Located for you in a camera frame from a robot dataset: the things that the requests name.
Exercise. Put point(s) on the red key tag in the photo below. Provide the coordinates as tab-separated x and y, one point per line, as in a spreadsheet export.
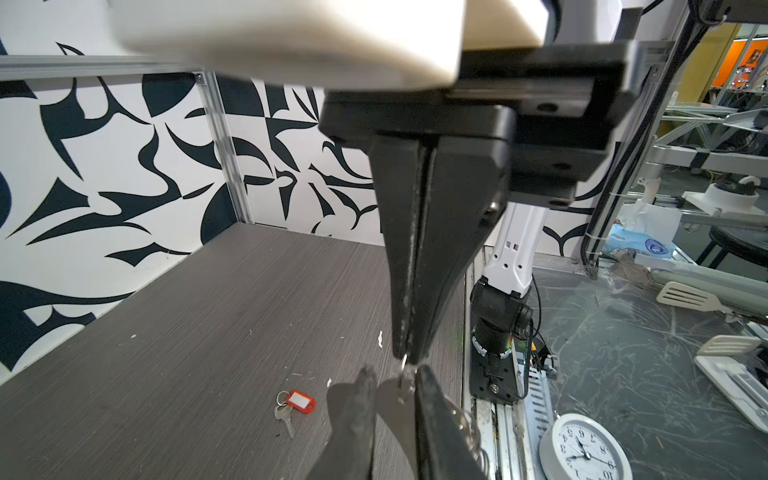
300	401

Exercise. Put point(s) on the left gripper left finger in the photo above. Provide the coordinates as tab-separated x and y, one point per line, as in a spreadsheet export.
350	449

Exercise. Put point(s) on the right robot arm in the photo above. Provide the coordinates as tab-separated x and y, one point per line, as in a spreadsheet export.
499	308

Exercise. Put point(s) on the small silver key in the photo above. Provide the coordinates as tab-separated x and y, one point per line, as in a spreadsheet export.
283	412

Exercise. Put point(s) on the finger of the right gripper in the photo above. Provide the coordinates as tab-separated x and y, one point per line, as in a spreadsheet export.
400	170

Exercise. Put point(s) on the white analog clock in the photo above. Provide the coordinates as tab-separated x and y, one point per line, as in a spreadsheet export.
576	447

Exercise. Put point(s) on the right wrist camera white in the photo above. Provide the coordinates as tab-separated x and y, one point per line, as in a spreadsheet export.
337	45

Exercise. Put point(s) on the white slotted cable duct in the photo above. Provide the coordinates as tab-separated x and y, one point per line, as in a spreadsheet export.
538	408

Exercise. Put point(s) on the silver metal plate key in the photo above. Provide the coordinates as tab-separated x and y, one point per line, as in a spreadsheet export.
397	414

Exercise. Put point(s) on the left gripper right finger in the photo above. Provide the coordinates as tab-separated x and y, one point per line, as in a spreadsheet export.
441	451

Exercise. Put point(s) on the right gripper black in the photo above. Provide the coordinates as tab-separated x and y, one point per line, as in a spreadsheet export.
524	123

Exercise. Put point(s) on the white spatula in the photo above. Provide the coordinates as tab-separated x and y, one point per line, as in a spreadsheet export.
684	296

